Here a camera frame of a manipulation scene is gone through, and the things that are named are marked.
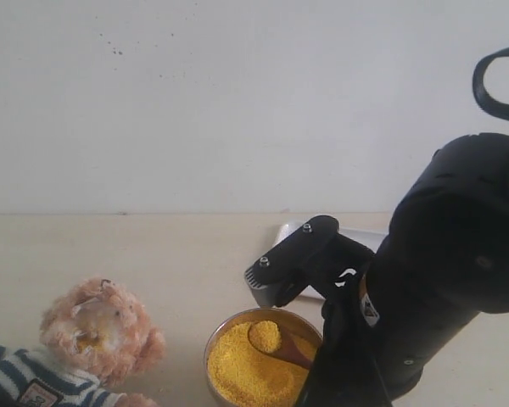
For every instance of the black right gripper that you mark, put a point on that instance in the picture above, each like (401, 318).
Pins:
(444, 261)

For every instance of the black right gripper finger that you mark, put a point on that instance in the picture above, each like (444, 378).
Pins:
(345, 371)

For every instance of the dark wooden spoon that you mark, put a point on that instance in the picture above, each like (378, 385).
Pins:
(274, 341)

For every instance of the pink plush teddy bear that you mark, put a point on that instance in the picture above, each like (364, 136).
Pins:
(91, 339)

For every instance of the steel bowl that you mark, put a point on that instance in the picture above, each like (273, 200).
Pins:
(212, 360)

